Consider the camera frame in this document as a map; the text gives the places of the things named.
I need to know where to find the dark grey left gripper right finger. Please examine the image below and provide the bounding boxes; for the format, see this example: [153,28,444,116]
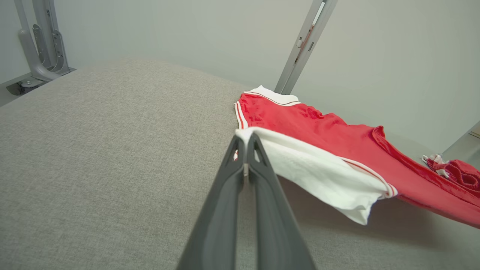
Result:
[247,133,317,270]

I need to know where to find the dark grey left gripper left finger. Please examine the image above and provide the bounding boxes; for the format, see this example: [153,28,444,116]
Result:
[177,135,247,270]

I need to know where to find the red jersey with white sleeves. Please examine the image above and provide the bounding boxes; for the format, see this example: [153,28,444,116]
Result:
[233,85,480,229]

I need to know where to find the red shorts with white trim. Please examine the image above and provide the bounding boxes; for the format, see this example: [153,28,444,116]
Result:
[422,154,480,190]

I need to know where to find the dark metal floor plate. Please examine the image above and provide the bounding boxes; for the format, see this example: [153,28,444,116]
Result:
[6,69,75,96]

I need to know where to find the aluminium wall frame with red mark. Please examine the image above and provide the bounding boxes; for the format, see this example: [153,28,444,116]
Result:
[274,0,339,95]

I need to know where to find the plain aluminium wall frame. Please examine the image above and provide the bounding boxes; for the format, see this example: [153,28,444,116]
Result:
[442,120,480,160]

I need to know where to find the grey metal support post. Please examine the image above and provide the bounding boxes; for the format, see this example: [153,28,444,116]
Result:
[14,0,72,82]

